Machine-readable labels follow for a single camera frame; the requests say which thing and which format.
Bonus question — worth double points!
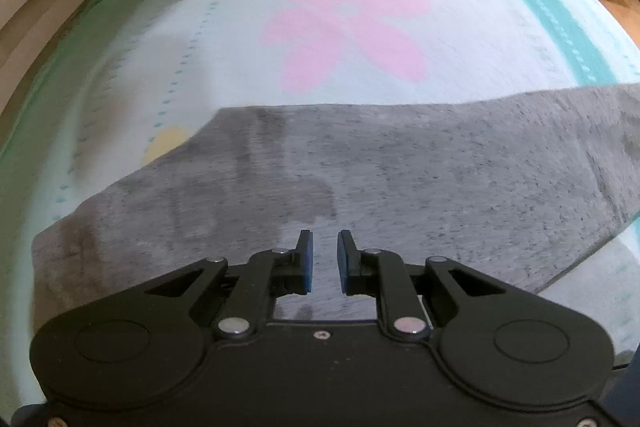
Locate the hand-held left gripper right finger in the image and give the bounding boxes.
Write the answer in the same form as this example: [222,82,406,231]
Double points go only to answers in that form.
[339,230,526,340]

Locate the grey pants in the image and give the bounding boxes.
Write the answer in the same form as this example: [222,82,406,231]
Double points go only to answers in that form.
[31,83,640,345]

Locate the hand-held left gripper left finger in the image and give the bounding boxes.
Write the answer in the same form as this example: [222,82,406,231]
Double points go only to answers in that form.
[125,230,314,340]

